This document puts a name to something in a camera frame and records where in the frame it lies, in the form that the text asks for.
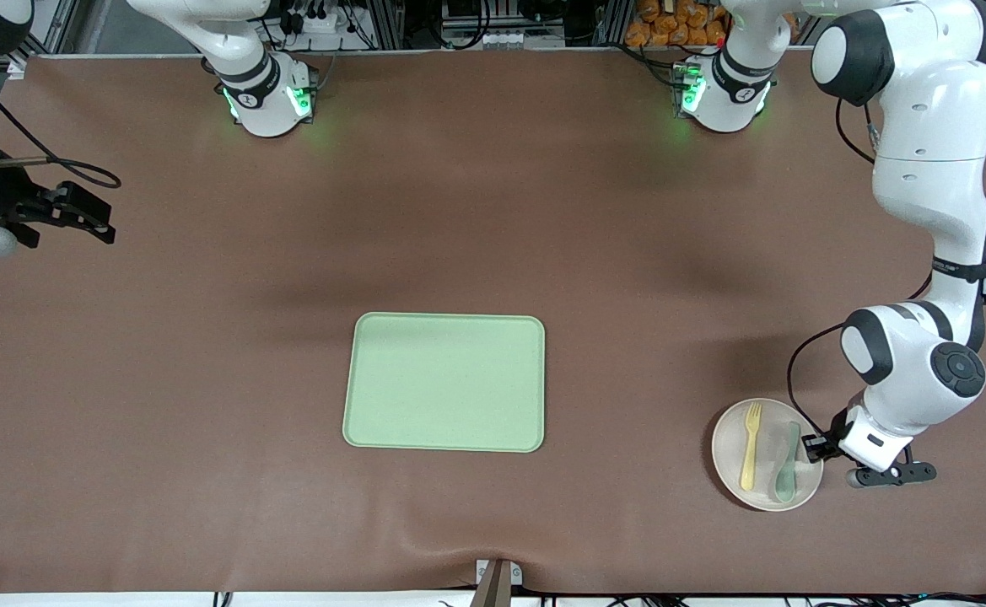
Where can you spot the pale green plastic spoon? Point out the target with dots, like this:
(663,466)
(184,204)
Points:
(784,485)

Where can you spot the yellow plastic fork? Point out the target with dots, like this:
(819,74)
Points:
(748,464)

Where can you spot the round beige plate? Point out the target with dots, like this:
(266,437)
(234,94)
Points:
(729,455)

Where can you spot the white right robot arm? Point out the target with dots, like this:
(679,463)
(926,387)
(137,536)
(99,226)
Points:
(265,110)

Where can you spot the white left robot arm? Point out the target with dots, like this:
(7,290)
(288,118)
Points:
(931,126)

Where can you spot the aluminium corner profile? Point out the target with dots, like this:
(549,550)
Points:
(20,66)

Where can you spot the brown table mat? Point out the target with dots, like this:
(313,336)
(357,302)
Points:
(206,379)

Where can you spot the white power strip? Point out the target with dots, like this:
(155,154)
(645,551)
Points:
(324,24)

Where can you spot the light green rectangular tray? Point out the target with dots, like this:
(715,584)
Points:
(442,384)

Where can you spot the orange packaged items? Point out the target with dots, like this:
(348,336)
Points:
(678,21)

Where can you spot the metal clamp bracket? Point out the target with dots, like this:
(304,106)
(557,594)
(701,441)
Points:
(499,586)

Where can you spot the aluminium frame rack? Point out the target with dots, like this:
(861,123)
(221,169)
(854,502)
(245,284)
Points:
(391,21)

